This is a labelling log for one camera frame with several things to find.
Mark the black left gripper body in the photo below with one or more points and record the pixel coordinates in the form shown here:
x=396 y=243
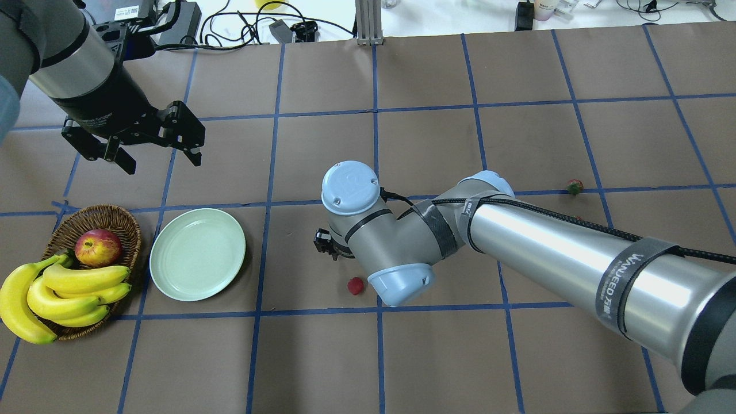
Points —
x=112 y=107

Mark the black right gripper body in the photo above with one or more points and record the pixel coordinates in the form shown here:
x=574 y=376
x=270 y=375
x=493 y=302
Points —
x=323 y=242

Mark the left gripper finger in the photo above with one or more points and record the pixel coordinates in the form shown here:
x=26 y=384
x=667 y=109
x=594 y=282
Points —
x=91 y=148
x=176 y=127

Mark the red strawberry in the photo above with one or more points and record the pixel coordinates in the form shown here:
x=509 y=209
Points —
x=574 y=187
x=356 y=286

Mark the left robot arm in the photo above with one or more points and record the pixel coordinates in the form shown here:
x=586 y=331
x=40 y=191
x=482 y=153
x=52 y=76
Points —
x=32 y=32

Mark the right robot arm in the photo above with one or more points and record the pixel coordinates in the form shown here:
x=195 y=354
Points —
x=648 y=290

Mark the light green plate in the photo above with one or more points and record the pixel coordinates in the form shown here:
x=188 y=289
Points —
x=197 y=255

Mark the red yellow apple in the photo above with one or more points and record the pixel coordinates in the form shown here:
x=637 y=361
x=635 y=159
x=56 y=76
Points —
x=98 y=248

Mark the yellow banana bunch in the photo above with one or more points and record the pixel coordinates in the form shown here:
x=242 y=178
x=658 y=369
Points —
x=47 y=301

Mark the black power adapter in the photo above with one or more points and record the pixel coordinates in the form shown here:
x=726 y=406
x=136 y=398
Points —
x=524 y=16

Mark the aluminium frame post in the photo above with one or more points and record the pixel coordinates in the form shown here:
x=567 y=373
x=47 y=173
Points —
x=369 y=27

